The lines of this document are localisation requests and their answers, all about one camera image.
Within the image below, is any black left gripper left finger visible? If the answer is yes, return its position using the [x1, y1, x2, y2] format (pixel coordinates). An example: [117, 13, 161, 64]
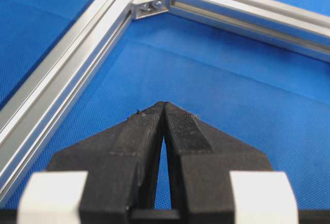
[16, 101, 166, 224]

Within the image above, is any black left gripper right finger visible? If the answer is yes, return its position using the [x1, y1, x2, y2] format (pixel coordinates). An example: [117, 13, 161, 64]
[162, 101, 301, 224]

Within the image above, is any aluminium extrusion frame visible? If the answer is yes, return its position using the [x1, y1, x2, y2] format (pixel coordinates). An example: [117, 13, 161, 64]
[1, 0, 329, 209]

